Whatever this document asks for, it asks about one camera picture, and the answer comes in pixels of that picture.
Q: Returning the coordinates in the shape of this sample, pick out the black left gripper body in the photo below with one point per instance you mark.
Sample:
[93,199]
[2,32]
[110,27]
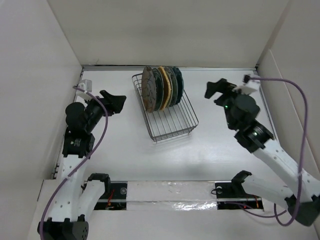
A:
[95,110]

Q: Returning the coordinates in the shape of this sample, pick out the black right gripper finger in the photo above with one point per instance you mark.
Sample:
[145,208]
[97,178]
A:
[216,87]
[222,99]

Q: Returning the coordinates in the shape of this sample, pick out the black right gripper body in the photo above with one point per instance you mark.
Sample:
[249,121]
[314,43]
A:
[228,91]

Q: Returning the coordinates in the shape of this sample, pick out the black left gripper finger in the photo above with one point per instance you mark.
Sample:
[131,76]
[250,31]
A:
[117,103]
[109,97]

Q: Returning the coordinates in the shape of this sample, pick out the teal scalloped plate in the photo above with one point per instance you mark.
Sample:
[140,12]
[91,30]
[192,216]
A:
[180,83]

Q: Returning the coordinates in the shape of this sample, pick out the brown speckled round plate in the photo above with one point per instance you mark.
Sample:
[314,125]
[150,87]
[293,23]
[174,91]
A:
[148,89]

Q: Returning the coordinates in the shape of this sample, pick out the blue floral white plate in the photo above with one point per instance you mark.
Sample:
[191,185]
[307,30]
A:
[174,87]

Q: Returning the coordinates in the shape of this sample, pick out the orange woven square plate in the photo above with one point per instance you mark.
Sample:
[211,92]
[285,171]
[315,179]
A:
[167,88]

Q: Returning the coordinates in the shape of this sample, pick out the light green flower plate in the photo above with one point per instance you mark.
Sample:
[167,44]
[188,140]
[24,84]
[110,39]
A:
[166,68]

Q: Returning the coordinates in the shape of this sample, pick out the grey-blue round plate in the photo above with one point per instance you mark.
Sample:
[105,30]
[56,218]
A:
[159,88]

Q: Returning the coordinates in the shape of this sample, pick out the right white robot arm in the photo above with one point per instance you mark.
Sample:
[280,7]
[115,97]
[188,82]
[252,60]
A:
[300,195]

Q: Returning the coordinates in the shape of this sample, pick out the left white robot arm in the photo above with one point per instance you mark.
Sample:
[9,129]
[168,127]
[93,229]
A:
[67,212]

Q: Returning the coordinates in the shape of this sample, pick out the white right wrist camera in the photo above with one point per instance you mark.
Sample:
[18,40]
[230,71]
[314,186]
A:
[251,84]

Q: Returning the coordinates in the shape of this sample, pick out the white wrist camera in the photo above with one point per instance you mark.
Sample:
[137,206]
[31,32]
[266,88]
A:
[251,84]
[83,88]

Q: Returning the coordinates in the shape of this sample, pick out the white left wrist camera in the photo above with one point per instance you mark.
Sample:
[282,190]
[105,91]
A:
[83,88]

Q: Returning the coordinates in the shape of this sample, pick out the grey wire dish rack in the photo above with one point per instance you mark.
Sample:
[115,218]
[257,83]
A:
[172,123]

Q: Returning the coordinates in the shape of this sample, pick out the foil-taped front rail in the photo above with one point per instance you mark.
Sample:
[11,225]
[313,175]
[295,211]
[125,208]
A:
[176,196]

